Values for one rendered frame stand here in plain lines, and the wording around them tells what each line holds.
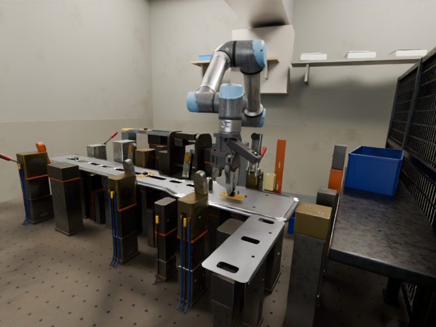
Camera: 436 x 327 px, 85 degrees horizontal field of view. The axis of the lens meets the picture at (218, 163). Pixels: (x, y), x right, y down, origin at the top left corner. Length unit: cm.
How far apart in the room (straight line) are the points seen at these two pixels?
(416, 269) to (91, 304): 85
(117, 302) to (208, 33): 416
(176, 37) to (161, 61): 49
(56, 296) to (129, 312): 26
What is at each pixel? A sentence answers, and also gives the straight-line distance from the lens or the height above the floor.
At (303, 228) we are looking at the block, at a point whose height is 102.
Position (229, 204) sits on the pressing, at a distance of 80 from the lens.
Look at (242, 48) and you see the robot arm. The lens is 118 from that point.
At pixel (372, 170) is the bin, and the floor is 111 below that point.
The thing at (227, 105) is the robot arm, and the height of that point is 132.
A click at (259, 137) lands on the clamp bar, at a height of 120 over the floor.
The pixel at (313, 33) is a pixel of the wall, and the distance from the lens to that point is 412.
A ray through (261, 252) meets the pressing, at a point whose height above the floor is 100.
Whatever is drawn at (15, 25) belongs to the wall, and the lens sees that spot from 357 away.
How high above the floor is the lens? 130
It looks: 13 degrees down
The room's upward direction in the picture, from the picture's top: 2 degrees clockwise
